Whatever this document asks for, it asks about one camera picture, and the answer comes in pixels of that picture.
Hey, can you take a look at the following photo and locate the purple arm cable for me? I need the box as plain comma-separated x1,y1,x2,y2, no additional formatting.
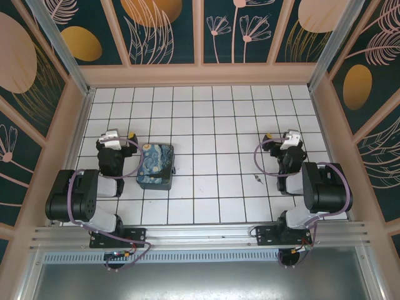
67,139,153,271
253,139,354,269

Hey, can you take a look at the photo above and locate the grey slotted cable duct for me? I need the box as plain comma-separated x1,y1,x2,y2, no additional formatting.
42,251,282,264

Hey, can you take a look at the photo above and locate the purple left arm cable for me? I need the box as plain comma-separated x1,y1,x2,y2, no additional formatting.
67,139,153,271

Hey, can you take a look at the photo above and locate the aluminium mounting rail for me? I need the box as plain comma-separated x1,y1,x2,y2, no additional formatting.
29,221,373,251

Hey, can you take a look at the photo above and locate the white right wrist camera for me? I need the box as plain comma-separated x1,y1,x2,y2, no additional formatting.
279,129,301,151

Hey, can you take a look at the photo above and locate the starry night tin box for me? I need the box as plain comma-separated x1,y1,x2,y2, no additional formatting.
136,143,175,191

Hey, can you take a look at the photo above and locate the grey metal sheet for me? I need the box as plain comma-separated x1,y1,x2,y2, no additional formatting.
18,246,385,300

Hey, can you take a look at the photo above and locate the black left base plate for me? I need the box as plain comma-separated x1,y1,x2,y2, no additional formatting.
89,227,148,249

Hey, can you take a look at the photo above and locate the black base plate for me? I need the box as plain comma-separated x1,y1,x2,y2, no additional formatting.
89,227,148,249
256,224,313,248

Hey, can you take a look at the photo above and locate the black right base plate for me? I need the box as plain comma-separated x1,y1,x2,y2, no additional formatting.
256,224,313,248

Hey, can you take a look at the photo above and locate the aluminium frame post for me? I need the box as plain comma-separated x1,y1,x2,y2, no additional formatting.
25,0,96,96
307,0,366,91

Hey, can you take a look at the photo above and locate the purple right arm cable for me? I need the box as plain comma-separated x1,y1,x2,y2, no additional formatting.
253,139,354,269

